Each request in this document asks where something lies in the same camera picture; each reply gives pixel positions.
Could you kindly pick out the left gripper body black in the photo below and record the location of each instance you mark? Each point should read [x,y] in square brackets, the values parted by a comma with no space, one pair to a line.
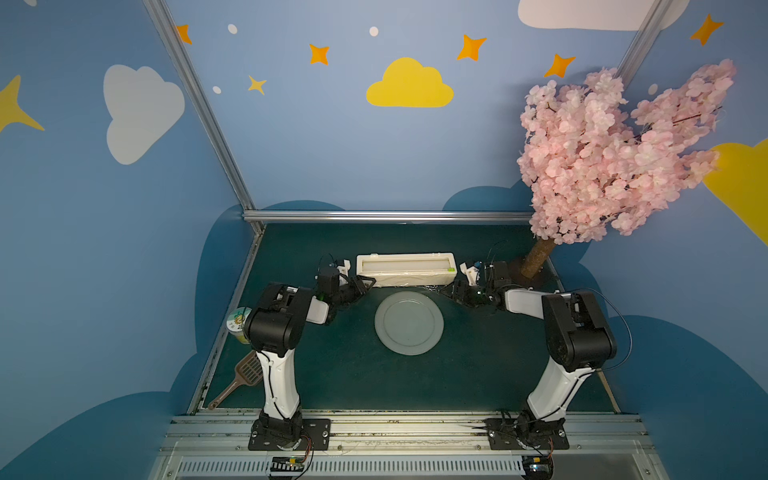
[346,289]

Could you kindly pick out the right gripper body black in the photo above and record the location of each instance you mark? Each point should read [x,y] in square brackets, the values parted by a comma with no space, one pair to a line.
[473,291]

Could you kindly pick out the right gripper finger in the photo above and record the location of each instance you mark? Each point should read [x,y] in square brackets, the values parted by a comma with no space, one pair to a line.
[449,290]
[461,299]

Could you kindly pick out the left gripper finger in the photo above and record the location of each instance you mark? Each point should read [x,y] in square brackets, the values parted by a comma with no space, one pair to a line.
[348,298]
[363,284]

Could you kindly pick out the clear plastic wrap sheet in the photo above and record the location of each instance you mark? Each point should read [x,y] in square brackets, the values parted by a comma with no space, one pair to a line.
[419,288]

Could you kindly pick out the cream plastic wrap dispenser box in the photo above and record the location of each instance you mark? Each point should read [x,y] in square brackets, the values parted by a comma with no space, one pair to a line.
[408,270]

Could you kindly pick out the grey round plate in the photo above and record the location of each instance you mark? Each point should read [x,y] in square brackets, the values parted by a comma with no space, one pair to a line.
[409,323]

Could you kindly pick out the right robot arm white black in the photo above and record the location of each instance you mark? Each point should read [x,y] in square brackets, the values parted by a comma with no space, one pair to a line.
[531,353]

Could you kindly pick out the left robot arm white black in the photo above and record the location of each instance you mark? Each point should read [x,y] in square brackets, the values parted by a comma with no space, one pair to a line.
[274,328]

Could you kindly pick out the brown slotted spatula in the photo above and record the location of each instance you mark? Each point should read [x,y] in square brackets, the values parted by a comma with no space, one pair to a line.
[247,372]

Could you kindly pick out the horizontal aluminium back bar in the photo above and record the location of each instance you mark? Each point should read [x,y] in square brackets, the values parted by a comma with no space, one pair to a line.
[386,217]

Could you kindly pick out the pink blossom artificial tree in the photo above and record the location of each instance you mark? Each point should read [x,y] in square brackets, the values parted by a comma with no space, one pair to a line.
[591,166]

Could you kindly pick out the left small circuit board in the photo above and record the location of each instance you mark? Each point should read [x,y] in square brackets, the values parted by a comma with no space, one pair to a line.
[285,467]

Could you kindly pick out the small circuit board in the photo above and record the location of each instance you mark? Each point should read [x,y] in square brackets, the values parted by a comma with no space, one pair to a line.
[285,467]
[537,468]

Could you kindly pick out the right small circuit board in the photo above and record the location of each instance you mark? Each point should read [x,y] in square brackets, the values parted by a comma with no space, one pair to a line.
[537,468]

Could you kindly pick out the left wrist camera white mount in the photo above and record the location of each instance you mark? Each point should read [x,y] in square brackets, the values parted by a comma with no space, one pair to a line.
[343,267]

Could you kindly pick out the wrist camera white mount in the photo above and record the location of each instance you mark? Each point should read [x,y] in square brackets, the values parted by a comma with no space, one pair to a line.
[471,272]
[343,267]

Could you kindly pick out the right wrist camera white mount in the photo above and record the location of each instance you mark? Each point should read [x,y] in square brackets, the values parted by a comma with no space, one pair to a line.
[471,272]

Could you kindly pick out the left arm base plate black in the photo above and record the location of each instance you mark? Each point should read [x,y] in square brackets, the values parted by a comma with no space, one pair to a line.
[269,434]

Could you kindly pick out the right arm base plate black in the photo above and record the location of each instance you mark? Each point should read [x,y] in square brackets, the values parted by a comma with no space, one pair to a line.
[522,434]

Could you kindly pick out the aluminium rail frame front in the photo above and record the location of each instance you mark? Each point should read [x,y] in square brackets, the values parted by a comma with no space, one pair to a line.
[406,445]

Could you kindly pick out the left aluminium corner post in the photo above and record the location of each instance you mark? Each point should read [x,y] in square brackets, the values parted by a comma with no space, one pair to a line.
[161,17]

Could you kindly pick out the aluminium corner post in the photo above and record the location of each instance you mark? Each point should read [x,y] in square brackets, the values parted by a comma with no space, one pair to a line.
[161,17]
[643,40]

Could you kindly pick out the right aluminium corner post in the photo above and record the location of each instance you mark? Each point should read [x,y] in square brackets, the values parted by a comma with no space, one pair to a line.
[643,40]

